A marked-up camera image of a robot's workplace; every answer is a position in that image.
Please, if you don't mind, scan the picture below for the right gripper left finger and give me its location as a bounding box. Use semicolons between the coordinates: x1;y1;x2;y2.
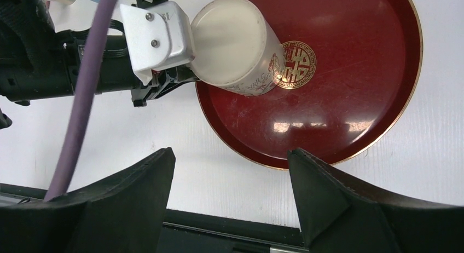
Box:
1;148;176;252

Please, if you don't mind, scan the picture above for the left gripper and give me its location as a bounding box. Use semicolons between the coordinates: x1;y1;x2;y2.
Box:
131;68;198;107

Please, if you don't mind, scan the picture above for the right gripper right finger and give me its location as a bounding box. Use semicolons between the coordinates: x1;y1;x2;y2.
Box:
287;148;463;252

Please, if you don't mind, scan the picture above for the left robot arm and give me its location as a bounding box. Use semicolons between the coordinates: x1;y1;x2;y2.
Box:
1;0;197;107

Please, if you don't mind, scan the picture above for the red round tray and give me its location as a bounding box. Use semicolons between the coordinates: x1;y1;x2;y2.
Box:
196;0;423;170

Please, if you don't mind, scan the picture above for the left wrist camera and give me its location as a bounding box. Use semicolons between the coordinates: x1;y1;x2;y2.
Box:
120;1;195;86

